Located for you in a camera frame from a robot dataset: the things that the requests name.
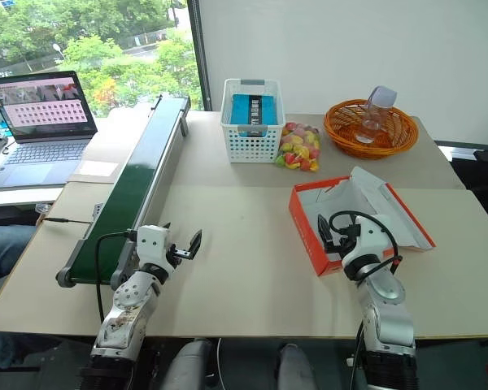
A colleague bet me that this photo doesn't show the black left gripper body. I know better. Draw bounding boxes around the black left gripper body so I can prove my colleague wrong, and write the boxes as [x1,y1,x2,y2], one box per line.
[166,242,196,267]

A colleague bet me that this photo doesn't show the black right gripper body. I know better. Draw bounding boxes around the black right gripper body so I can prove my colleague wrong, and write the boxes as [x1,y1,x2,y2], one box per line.
[323,224,359,257]

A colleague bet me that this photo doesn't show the orange cardboard box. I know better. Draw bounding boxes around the orange cardboard box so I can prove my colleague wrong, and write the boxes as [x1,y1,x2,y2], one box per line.
[288,165,438,278]

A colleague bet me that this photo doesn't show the green conveyor belt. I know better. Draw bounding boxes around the green conveyor belt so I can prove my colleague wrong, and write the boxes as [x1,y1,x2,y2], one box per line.
[55,94,192,291]

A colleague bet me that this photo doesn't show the blue packet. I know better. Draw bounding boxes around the blue packet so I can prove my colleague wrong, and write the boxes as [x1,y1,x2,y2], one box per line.
[230,93,279,137]

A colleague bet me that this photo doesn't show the bag of colourful candies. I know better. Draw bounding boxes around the bag of colourful candies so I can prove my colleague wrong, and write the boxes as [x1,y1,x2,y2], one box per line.
[274,121,323,173]

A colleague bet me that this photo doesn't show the orange wicker basket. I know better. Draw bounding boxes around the orange wicker basket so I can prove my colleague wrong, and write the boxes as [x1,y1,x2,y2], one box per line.
[323,98,420,161]

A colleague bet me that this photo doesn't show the white paper label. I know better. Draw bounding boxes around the white paper label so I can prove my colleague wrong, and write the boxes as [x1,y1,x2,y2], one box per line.
[79,160,120,178]

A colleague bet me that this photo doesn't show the brown cardboard sheet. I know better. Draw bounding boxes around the brown cardboard sheet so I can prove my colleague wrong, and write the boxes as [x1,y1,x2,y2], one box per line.
[66,108,158,186]

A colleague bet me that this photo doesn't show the white perforated plastic basket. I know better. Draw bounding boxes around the white perforated plastic basket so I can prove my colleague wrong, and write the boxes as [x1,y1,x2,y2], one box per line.
[220,77,286,165]

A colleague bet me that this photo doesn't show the grey rounded robot knee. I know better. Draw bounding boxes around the grey rounded robot knee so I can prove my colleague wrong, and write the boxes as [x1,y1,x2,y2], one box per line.
[277,343,317,390]
[168,338,213,390]

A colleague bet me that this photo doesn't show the clear plastic bottle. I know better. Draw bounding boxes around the clear plastic bottle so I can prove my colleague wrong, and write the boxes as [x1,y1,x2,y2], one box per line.
[355,84,399,145]

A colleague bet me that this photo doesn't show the grey open laptop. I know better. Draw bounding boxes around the grey open laptop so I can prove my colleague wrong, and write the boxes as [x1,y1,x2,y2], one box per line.
[0,70,99,192]

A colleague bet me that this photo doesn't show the person's leg in jeans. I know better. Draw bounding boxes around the person's leg in jeans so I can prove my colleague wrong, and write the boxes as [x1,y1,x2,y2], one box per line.
[0,224,38,288]

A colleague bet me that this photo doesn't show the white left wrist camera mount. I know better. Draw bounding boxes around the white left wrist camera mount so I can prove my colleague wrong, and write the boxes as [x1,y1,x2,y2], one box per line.
[135,224,181,281]

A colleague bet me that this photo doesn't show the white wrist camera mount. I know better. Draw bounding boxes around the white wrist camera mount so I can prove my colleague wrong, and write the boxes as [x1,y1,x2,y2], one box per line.
[135,224,181,281]
[341,214,394,266]

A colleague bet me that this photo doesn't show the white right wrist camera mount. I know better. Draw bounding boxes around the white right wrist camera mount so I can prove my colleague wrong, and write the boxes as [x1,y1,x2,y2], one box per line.
[341,214,394,266]

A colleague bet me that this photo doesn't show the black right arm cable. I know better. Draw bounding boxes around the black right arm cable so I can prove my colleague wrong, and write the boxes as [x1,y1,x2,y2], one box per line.
[329,210,404,282]

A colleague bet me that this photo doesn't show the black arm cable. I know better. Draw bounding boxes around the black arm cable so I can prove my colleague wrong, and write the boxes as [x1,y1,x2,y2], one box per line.
[94,231,139,324]
[329,210,404,282]

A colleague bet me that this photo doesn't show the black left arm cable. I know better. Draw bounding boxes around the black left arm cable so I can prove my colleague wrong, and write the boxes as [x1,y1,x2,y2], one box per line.
[94,231,139,324]

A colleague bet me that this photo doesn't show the thin white cable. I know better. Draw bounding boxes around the thin white cable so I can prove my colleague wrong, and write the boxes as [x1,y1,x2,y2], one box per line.
[215,336,225,390]

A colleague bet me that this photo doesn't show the dark window frame post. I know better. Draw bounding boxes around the dark window frame post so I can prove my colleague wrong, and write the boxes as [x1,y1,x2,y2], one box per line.
[186,0,213,111]

